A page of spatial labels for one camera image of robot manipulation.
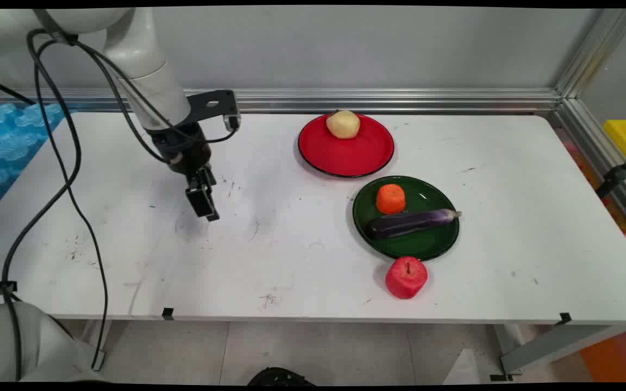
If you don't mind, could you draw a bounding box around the red round plate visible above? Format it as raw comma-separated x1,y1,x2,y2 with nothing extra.
297,112,395,178

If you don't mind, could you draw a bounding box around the dark green round plate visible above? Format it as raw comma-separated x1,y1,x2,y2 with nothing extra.
352,175,460,262

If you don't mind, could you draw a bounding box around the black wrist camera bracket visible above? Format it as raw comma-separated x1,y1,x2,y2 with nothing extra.
185,90,241,133

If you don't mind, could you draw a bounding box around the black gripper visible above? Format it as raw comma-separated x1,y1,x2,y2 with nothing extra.
147,122,220,222

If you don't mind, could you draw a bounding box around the black round floor object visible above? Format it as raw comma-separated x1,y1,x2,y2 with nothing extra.
246,367,317,387

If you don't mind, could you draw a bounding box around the slanted aluminium frame rail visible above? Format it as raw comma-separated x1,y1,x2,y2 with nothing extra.
553,98,626,242

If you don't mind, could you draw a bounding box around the pale yellow toy potato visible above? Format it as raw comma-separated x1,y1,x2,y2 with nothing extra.
326,110,361,140

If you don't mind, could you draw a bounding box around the short black camera cable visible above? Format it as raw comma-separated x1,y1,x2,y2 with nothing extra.
183,115,239,145

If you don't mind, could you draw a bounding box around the long black cable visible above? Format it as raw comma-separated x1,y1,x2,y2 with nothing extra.
1,33,83,381
26,28,109,371

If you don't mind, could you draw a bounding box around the upright aluminium frame post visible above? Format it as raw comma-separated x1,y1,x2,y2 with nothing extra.
555,8,626,99

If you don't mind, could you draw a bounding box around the grey table leg brace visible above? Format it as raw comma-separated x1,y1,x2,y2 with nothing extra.
490,324,626,382

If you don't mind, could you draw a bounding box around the orange toy mandarin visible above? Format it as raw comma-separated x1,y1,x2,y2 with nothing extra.
376,184,406,215

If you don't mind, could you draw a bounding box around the purple toy eggplant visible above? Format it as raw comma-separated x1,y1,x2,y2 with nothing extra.
365,209,462,240

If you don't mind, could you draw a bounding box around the red toy apple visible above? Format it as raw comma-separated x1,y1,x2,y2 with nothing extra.
385,256,429,300

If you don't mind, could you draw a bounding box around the orange box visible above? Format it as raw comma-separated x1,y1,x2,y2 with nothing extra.
579,326,626,383

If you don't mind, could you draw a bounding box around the blue foam mat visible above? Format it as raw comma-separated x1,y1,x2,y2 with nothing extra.
0,102,70,221

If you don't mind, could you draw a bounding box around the thin black cable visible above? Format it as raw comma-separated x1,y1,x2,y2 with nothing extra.
0,75,35,105

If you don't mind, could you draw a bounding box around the horizontal aluminium frame rail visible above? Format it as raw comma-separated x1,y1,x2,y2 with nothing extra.
0,88,564,115

